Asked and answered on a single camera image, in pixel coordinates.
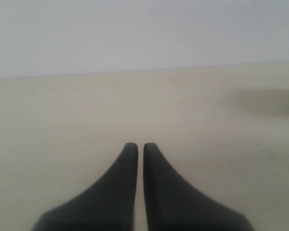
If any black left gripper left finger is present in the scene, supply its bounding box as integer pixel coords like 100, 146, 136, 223
33, 142, 138, 231

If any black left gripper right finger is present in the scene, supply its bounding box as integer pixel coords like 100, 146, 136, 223
143, 143, 254, 231

